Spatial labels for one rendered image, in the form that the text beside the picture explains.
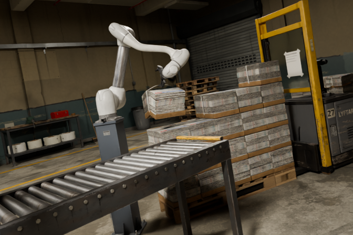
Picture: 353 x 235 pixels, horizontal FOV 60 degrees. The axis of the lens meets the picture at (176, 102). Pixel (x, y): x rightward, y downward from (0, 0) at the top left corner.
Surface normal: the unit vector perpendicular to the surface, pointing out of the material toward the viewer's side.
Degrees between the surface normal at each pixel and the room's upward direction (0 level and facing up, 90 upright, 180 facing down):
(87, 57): 90
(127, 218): 90
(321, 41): 90
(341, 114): 90
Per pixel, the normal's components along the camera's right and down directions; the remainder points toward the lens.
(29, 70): 0.67, -0.07
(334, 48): -0.72, 0.16
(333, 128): 0.41, -0.02
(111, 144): -0.18, 0.08
